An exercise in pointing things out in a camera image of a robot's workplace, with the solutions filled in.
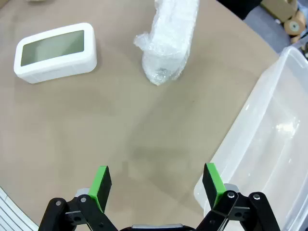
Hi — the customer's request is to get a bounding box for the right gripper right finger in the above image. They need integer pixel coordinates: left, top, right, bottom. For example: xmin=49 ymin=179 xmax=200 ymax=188
xmin=194 ymin=162 xmax=282 ymax=231

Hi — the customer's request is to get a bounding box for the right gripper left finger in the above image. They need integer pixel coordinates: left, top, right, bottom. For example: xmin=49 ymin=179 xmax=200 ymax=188
xmin=38 ymin=165 xmax=119 ymax=231

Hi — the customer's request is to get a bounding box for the unwrapped white digital clock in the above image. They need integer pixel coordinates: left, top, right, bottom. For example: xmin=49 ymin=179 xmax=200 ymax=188
xmin=13 ymin=23 xmax=98 ymax=84

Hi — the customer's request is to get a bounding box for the bubble-wrapped clock with hidden display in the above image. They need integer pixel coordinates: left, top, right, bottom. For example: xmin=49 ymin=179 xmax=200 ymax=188
xmin=133 ymin=0 xmax=199 ymax=86

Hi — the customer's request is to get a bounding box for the clear plastic bin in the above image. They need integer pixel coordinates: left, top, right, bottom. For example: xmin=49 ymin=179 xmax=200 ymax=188
xmin=193 ymin=45 xmax=308 ymax=231

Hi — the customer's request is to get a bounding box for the white slotted mounting plate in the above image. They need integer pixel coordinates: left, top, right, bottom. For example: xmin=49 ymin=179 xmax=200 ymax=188
xmin=0 ymin=186 xmax=39 ymax=231

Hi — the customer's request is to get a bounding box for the brown paper roll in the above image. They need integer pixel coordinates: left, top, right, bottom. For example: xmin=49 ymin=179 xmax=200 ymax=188
xmin=283 ymin=11 xmax=307 ymax=37

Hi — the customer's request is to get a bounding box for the person in black sweater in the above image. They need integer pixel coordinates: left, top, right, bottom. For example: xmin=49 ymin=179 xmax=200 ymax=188
xmin=216 ymin=0 xmax=263 ymax=20

